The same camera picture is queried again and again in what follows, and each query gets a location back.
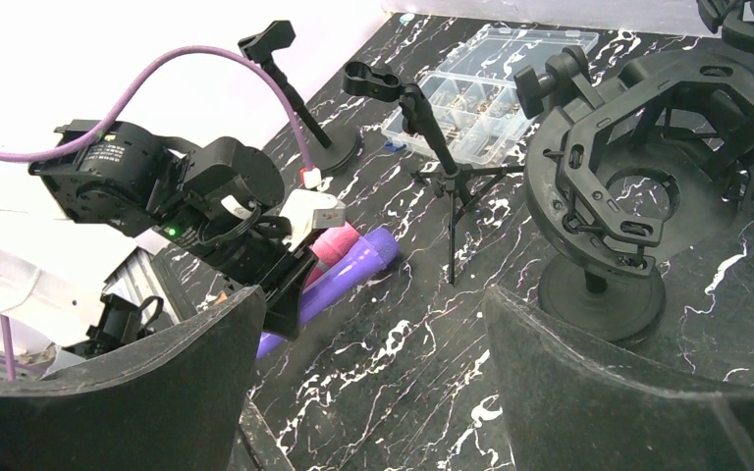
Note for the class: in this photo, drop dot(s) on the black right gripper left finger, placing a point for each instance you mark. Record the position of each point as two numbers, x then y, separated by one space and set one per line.
171 401

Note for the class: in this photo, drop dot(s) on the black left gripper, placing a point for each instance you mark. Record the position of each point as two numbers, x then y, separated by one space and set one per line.
280 266

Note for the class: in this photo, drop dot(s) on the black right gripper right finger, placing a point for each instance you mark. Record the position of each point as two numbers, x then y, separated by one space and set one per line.
574 402

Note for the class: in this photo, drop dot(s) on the pink microphone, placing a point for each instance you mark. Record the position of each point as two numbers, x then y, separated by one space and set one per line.
330 248

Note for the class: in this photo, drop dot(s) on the purple microphone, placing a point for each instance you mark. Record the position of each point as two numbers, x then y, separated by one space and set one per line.
372 253

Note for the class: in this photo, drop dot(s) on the black round-base mic stand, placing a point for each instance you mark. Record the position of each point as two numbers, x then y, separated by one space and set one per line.
331 149

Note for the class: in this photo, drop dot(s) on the black tripod mic stand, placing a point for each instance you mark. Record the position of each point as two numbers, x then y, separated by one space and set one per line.
464 185

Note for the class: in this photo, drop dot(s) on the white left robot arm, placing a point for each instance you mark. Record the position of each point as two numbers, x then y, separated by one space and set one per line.
217 202

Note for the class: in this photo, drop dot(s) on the clear plastic parts box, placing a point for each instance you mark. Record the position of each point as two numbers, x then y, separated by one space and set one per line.
473 94

